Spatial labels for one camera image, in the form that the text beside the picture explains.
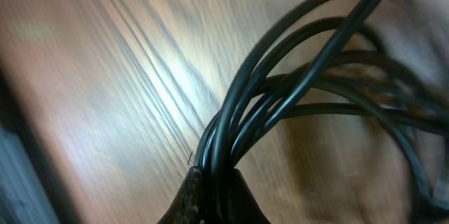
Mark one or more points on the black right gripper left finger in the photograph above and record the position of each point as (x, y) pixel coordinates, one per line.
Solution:
(190, 205)

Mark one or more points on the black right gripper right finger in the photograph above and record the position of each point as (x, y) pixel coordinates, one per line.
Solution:
(242, 207)

